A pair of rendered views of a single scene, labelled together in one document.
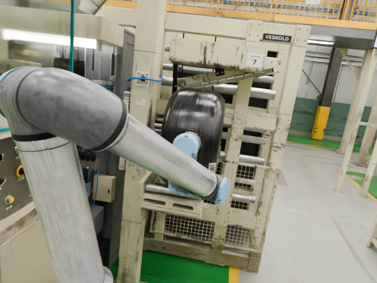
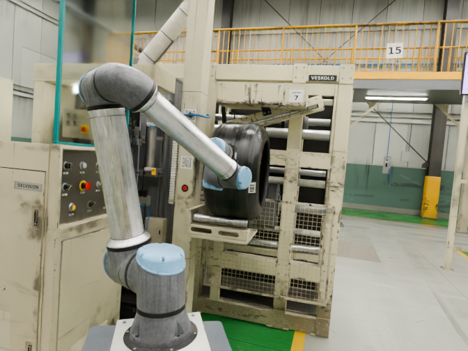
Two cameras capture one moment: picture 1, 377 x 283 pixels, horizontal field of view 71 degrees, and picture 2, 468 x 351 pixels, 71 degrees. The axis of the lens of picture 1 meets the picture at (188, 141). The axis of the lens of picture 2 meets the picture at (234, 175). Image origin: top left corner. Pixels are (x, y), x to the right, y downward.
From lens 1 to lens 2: 60 cm
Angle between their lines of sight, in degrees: 13
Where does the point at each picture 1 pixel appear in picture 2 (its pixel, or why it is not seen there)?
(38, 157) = (102, 120)
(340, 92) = (452, 158)
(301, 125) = (406, 201)
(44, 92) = (108, 71)
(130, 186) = (180, 219)
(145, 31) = (191, 74)
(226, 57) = (269, 95)
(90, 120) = (133, 86)
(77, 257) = (124, 200)
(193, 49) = (239, 90)
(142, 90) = not seen: hidden behind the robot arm
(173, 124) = not seen: hidden behind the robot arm
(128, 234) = not seen: hidden behind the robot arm
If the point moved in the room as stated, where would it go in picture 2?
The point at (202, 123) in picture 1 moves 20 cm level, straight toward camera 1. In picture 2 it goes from (241, 145) to (235, 143)
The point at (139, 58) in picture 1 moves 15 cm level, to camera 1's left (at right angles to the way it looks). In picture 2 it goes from (187, 97) to (164, 96)
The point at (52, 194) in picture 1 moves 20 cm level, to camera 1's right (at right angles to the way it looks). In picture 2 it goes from (109, 147) to (170, 152)
